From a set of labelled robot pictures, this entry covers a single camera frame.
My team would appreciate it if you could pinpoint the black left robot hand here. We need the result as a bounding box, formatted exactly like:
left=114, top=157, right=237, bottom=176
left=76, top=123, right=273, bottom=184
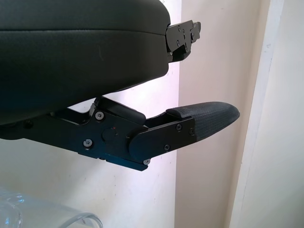
left=0, top=0, right=240, bottom=172

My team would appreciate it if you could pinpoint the clear plastic cup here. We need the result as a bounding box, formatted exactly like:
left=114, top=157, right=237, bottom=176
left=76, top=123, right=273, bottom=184
left=0, top=186, right=105, bottom=228

